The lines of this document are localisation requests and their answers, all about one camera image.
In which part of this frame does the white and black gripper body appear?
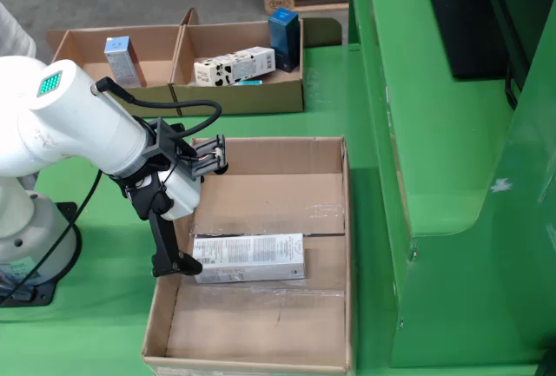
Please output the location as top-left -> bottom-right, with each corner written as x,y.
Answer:
110,166 -> 203,222

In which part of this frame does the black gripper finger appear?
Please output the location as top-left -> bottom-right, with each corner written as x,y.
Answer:
147,213 -> 204,279

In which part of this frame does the white d'Alba product carton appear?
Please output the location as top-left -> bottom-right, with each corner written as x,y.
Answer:
190,232 -> 307,285

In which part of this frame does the open brown cardboard box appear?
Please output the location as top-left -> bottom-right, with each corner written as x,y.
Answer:
168,7 -> 305,117
45,24 -> 182,119

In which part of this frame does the large brown cardboard tray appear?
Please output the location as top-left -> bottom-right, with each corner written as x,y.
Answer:
141,135 -> 353,376

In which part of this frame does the white cow print carton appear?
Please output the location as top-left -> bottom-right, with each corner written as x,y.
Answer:
193,46 -> 277,88

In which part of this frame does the grey-blue product carton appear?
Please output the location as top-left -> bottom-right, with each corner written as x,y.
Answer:
103,36 -> 147,89

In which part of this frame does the dark blue product carton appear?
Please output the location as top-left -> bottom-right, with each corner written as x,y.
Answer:
268,7 -> 301,74

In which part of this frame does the white fabric bundle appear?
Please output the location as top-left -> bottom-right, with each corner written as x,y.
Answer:
0,2 -> 38,63

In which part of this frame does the green metal cabinet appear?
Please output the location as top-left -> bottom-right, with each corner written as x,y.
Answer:
347,0 -> 556,376

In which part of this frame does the black monitor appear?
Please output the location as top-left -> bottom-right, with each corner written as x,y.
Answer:
419,0 -> 535,81

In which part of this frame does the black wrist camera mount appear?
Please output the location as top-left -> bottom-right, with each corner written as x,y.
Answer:
137,117 -> 229,177

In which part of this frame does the short black camera cable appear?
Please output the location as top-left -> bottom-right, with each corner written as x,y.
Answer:
89,76 -> 223,139

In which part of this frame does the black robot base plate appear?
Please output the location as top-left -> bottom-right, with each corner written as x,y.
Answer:
0,201 -> 83,307

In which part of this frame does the black monitor cable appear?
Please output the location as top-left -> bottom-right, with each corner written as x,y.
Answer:
503,63 -> 521,111

